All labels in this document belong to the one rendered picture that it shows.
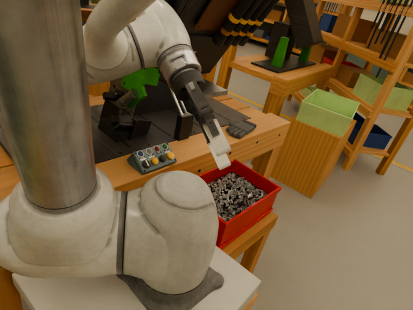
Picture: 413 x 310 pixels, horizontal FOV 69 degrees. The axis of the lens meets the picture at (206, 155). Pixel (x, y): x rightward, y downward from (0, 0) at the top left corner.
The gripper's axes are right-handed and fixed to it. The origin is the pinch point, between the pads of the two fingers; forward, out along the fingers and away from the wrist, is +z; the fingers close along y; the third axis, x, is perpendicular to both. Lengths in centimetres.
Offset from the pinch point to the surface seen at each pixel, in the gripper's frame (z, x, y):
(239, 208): 9.6, 0.7, -36.5
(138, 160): -17.7, -23.1, -32.0
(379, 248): 75, 93, -188
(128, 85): -49, -17, -39
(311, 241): 47, 46, -173
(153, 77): -48, -7, -39
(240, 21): -49, 29, -31
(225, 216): 10.1, -4.7, -32.5
